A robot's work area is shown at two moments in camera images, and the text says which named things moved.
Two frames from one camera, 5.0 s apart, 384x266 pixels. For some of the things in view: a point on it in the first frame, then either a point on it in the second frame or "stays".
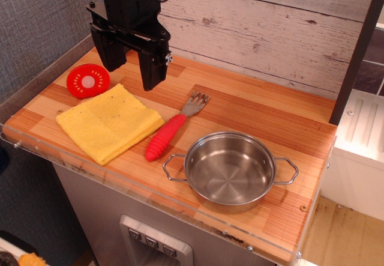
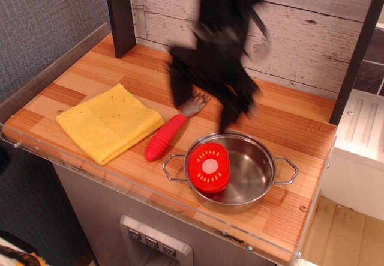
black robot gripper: (130, 11) to (217, 65)
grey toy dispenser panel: (145, 245) stays
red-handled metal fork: (162, 141) stays
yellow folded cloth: (110, 123) stays
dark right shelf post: (367, 32) stays
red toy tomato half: (87, 80) to (209, 167)
